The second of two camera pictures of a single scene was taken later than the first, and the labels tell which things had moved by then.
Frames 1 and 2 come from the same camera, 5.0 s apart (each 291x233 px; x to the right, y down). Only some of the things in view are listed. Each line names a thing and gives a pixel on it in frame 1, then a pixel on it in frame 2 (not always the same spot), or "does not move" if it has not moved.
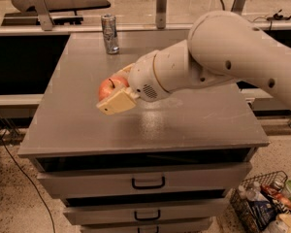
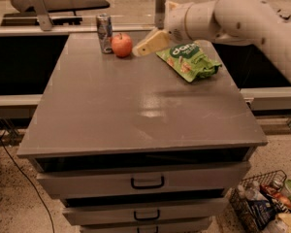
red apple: (111, 85) → (121, 45)
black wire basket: (259, 200) does not move
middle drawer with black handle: (145, 213) does not move
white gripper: (145, 78) → (176, 22)
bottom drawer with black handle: (173, 227) does not move
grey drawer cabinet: (163, 166) does not move
